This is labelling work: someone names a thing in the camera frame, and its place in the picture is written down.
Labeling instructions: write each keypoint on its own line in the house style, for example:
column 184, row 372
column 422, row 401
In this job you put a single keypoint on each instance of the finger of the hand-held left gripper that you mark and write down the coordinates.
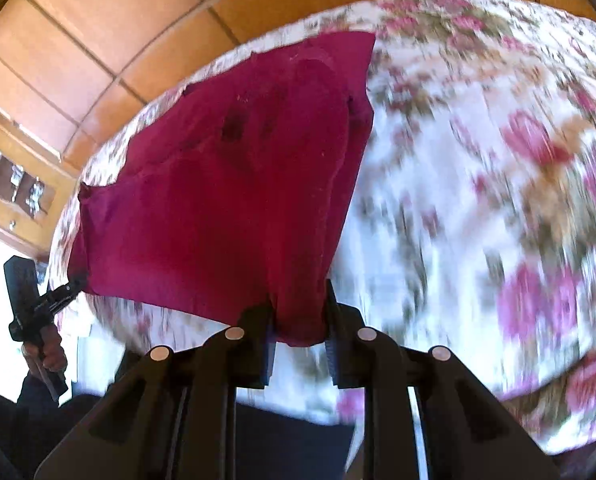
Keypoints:
column 57, row 307
column 61, row 294

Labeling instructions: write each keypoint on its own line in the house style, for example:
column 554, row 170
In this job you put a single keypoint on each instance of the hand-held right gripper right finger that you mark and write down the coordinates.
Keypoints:
column 334, row 360

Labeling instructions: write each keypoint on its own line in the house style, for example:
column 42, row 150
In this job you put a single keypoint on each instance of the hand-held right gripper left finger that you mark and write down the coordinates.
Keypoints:
column 267, row 357

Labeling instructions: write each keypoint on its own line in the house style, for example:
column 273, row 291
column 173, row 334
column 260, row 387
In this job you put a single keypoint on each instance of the dark red knit garment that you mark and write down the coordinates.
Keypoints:
column 227, row 200

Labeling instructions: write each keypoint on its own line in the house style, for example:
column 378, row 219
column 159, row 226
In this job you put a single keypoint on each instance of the person's left forearm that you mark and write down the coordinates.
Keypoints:
column 37, row 410

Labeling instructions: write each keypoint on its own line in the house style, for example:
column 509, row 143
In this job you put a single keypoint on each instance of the person's left hand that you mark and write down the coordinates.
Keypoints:
column 53, row 355

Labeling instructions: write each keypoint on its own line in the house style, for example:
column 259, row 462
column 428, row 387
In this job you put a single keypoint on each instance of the wooden glass-door cabinet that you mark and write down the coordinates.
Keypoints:
column 12, row 210

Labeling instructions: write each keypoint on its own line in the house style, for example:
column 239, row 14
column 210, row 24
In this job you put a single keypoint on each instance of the person's dark pants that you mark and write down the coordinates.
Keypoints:
column 288, row 445

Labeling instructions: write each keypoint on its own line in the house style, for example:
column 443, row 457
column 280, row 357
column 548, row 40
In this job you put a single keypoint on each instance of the floral bedspread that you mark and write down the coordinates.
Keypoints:
column 453, row 185

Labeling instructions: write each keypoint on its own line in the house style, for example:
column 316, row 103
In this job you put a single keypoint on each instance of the wooden wardrobe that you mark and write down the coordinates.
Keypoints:
column 127, row 35

